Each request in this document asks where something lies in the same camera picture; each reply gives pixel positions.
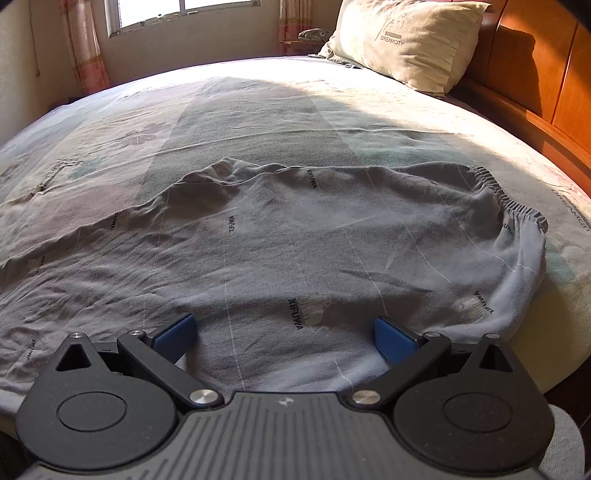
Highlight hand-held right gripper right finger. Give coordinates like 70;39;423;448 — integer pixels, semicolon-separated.
346;315;513;409

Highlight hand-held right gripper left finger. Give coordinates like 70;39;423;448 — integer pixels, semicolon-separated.
55;312;225;409

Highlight grey pants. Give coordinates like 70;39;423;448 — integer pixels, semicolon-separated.
0;157;550;400

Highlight person's grey clothing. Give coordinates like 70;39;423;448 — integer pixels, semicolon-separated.
538;404;587;480

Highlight bed with patchwork sheet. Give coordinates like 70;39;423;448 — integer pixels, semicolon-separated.
0;53;591;416

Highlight beige printed pillow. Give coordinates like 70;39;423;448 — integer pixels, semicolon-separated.
318;0;495;96

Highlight pink striped curtain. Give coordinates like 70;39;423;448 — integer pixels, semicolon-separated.
62;0;112;93
277;0;345;57

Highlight wooden headboard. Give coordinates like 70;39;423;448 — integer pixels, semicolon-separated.
445;0;591;185

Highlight wooden nightstand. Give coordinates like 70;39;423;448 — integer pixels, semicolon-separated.
279;39;326;57

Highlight sliding window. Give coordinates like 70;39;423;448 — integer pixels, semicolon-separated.
104;0;282;38

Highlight thin wall cord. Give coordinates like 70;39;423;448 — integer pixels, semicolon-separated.
28;0;43;77

